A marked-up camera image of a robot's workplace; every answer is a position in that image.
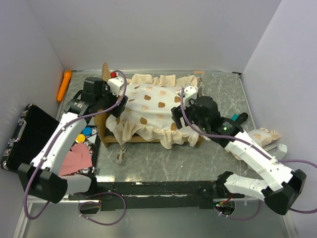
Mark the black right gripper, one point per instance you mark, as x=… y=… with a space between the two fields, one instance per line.
x=177 y=114

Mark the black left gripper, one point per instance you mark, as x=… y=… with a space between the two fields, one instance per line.
x=117 y=111

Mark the wooden pet bed frame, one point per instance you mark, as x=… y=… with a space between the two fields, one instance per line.
x=109 y=119

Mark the bear print bed mattress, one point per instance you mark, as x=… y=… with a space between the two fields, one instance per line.
x=153 y=111

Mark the small bear print pillow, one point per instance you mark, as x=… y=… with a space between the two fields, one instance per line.
x=263 y=136

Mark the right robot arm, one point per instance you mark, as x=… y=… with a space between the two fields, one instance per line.
x=279 y=186

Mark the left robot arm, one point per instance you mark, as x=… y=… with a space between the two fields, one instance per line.
x=40 y=178

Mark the orange plastic carrot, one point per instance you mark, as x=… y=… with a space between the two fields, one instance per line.
x=64 y=85

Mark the blue round cap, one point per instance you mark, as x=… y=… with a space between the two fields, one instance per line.
x=87 y=131

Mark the yellow round cap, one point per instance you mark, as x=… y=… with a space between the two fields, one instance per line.
x=80 y=138

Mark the pink paper sheets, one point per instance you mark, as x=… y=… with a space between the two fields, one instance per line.
x=77 y=158

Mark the black open carrying case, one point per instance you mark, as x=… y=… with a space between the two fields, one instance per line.
x=29 y=141

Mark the white lint roller box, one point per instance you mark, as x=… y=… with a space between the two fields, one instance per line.
x=277 y=150

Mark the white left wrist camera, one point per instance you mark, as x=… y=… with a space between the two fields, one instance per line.
x=117 y=84

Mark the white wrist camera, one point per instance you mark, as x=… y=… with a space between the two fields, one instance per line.
x=190 y=92
x=117 y=84

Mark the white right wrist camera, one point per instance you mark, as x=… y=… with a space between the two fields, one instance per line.
x=190 y=92

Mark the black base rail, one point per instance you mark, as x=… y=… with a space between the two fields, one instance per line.
x=156 y=194

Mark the aluminium frame rail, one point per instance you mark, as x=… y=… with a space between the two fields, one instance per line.
x=37 y=198

